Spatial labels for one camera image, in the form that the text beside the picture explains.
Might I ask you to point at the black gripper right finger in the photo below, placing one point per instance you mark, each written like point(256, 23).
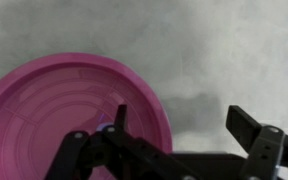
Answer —
point(267, 146)

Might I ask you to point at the pink plastic plate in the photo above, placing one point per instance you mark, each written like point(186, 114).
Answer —
point(50, 110)

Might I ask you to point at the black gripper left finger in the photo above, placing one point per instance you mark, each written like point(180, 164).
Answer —
point(130, 150)

